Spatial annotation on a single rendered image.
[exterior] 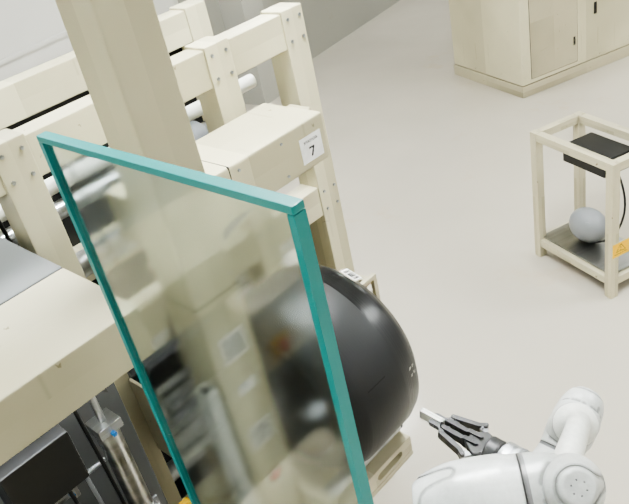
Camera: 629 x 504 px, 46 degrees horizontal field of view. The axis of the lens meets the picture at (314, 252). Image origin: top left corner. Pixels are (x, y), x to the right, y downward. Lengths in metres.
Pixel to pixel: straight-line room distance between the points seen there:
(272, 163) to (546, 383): 2.10
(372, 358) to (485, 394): 1.83
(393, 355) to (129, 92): 0.97
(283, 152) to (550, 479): 1.21
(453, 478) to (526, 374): 2.51
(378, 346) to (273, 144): 0.63
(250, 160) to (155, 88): 0.60
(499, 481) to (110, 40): 1.02
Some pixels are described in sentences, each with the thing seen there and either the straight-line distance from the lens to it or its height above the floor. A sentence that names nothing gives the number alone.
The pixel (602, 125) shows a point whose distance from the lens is 4.28.
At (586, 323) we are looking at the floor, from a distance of 4.11.
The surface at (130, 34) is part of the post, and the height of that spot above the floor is 2.26.
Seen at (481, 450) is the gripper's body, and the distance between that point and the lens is 1.97.
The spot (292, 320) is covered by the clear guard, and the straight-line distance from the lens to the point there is 0.91.
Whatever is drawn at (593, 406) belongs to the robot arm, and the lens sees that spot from 1.91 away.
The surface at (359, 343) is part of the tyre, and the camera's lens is 1.93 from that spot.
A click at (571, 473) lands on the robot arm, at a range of 1.30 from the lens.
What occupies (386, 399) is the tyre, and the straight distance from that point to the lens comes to 1.99.
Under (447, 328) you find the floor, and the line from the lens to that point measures 4.11.
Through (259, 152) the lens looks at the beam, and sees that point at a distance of 2.06.
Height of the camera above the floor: 2.58
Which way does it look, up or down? 31 degrees down
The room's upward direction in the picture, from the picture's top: 13 degrees counter-clockwise
